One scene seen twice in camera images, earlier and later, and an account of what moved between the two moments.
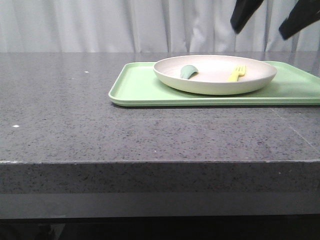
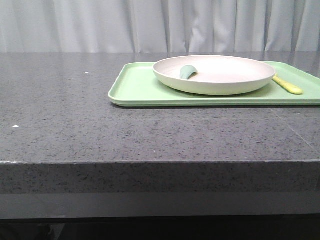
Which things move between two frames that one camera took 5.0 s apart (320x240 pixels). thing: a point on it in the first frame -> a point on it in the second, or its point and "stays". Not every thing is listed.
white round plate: x=214 y=75 stays
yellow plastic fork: x=239 y=71 -> x=287 y=86
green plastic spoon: x=186 y=71 stays
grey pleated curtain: x=147 y=26 stays
